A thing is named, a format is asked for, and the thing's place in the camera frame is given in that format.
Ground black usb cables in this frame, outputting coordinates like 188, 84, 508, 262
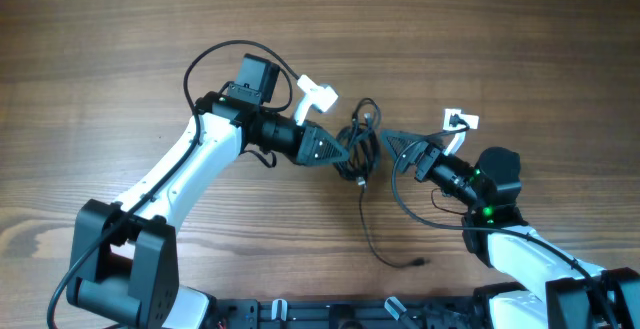
332, 97, 431, 269

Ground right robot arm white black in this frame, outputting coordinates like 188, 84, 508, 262
381, 130, 639, 328

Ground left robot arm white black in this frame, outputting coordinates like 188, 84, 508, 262
52, 54, 348, 328

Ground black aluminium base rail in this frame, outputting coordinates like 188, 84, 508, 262
201, 296, 493, 329

